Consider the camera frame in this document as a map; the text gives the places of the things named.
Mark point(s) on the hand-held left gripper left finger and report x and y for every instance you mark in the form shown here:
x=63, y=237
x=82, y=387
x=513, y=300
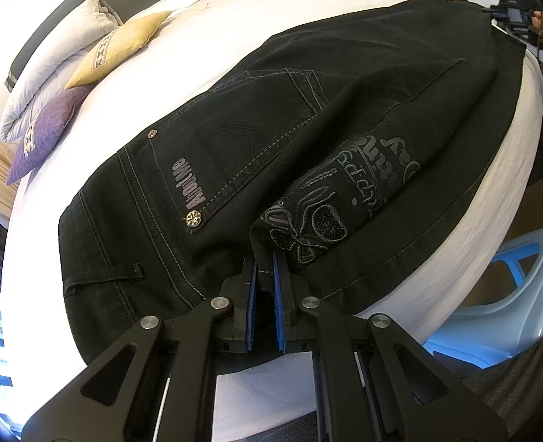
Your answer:
x=251, y=306

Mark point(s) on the white bed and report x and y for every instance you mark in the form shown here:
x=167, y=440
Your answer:
x=460, y=239

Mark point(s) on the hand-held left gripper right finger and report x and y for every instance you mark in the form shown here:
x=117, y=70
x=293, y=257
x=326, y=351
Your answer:
x=278, y=306

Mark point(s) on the blue plastic stool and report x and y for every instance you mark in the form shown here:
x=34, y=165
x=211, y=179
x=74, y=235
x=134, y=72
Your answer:
x=497, y=308

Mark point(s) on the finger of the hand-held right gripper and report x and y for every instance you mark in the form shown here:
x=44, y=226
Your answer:
x=495, y=9

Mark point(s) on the white pillow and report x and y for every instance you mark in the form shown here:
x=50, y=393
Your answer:
x=174, y=0

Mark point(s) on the yellow cushion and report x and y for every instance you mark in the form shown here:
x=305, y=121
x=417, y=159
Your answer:
x=119, y=41

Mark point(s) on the purple cushion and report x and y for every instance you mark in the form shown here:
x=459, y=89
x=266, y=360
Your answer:
x=50, y=124

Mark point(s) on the black pants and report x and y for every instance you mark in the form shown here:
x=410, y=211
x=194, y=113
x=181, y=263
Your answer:
x=299, y=124

